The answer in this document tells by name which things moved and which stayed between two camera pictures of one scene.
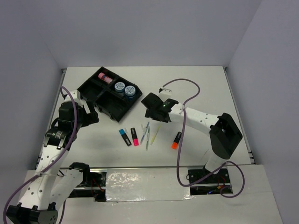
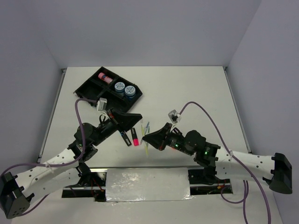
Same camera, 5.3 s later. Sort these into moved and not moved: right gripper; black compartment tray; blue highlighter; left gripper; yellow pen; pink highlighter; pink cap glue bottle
Moved: right gripper; yellow pen; left gripper
Not moved: pink highlighter; black compartment tray; pink cap glue bottle; blue highlighter
